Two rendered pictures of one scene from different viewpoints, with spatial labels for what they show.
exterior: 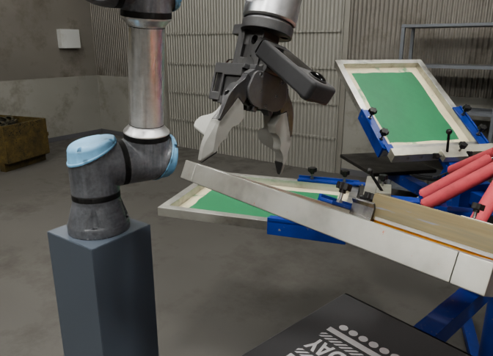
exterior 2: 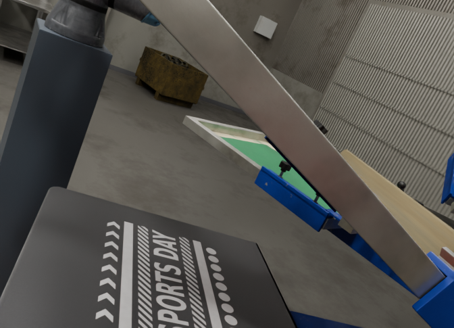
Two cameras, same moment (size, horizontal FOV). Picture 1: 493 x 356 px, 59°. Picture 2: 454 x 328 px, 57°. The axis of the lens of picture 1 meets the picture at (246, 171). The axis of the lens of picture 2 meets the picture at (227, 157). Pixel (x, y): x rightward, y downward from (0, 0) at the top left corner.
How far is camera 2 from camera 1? 62 cm
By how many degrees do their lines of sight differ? 22
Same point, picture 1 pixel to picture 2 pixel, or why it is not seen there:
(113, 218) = (79, 23)
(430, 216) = (376, 186)
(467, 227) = (405, 209)
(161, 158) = not seen: outside the picture
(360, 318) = (240, 260)
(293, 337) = (153, 221)
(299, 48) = not seen: outside the picture
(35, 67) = not seen: hidden behind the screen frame
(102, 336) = (14, 118)
